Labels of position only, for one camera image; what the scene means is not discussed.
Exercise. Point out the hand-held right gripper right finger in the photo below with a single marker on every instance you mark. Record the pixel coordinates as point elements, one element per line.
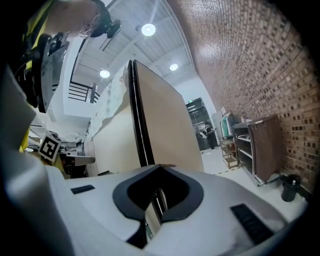
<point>212,220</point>

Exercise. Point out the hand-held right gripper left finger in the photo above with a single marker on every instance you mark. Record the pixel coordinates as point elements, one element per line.
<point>95,212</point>

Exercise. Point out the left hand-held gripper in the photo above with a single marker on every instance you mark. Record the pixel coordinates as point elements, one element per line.
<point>50,148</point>

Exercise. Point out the cluttered storage shelf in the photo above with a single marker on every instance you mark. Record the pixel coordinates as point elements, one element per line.
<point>37,135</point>

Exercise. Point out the grey table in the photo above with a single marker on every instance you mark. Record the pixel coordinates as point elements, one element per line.
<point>77,160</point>

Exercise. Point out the yellow black floor tape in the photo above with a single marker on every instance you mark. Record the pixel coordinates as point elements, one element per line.
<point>225,172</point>

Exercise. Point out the black railing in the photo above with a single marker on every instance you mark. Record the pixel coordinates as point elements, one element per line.
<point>80,91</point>

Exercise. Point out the wooden rack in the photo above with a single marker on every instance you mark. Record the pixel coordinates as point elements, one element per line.
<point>228,155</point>

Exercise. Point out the blue checked patterned cloth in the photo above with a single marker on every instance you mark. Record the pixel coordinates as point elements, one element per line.
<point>110,107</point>

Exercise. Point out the black chest-mounted device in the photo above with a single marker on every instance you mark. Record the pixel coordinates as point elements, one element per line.
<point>47,72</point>

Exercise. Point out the black trash can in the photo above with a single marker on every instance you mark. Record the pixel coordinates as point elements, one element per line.
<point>290,188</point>

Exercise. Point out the brown fabric laundry cart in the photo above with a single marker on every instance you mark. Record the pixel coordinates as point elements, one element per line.
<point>265,150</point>

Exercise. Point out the round ceiling light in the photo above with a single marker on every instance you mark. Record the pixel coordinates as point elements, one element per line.
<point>148,29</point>
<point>173,66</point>
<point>104,73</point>

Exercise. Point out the hanging clothes rack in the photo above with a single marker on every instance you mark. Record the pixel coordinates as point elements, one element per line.
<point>226,125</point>

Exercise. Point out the white appliance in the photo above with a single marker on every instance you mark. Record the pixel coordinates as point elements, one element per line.
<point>216,120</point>

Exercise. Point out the black double door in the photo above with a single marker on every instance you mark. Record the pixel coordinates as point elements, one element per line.
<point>197,115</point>

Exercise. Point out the beige board with black edge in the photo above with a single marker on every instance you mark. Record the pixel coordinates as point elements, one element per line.
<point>165,120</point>

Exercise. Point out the person's face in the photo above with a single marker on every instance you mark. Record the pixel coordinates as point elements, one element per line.
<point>72,15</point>

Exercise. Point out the black head-mounted camera rig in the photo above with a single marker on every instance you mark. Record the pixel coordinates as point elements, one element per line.
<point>103,18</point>

